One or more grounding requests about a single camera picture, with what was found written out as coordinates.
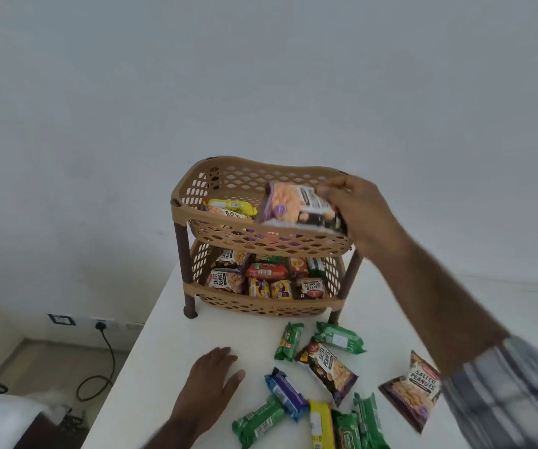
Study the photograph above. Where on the person's left hand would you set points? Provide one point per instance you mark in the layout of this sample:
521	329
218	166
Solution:
205	392

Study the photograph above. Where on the person's right hand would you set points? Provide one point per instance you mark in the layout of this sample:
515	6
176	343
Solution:
367	215

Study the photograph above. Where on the person's right fingers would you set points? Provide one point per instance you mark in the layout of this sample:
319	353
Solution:
333	187

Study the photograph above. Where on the person's left thumb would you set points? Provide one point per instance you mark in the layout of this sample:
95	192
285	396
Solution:
235	381

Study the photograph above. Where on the purple peanut snack packet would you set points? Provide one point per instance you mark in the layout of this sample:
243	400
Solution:
283	205

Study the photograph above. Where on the person's left forearm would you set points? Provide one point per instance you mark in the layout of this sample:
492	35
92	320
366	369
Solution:
170	437

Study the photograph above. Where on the person's right forearm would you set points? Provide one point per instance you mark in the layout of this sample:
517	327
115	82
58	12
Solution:
437	299

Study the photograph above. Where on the green biscuit packet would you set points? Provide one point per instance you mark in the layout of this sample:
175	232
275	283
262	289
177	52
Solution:
258	423
289	341
346	431
371	421
269	259
340	338
316	267

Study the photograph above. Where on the blue biscuit packet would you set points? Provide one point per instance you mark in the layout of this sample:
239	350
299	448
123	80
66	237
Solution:
287	395

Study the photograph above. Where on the dark peanut packet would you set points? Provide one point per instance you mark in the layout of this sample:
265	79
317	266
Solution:
328	372
411	391
225	281
231	259
310	288

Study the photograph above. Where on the yellow purple biscuit packet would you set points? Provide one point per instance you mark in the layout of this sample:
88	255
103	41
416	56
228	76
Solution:
258	288
281	290

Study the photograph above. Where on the beige two-tier basket rack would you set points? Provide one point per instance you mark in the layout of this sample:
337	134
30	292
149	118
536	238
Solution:
231	182

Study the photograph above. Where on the red biscuit packet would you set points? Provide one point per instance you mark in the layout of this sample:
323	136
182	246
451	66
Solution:
266	271

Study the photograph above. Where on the orange white snack packet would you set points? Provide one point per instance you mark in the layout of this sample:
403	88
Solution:
224	214

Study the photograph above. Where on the dark brown furniture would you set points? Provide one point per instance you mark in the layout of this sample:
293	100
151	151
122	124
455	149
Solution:
46	434

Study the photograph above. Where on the white cloth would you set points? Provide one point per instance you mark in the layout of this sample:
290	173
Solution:
2	418

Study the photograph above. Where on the grey plaid shirt sleeve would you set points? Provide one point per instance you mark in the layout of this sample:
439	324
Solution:
512	397

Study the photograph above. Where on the white wall socket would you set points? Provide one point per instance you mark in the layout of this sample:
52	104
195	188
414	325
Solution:
105	324

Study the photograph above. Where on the black wall switch plate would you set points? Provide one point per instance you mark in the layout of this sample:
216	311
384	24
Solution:
61	319

